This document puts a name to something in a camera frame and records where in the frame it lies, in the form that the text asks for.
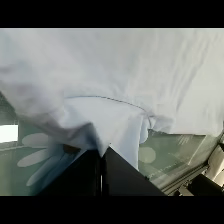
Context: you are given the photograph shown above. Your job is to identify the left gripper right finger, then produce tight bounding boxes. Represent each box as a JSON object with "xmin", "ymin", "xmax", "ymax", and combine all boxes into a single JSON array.
[{"xmin": 101, "ymin": 146, "xmax": 167, "ymax": 197}]

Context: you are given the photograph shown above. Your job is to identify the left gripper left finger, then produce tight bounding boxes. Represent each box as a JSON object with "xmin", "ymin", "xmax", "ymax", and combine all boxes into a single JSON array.
[{"xmin": 39, "ymin": 149, "xmax": 102, "ymax": 197}]

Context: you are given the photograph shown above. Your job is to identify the light blue T-shirt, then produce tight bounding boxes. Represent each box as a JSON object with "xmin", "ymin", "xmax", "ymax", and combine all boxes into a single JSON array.
[{"xmin": 0, "ymin": 28, "xmax": 224, "ymax": 172}]

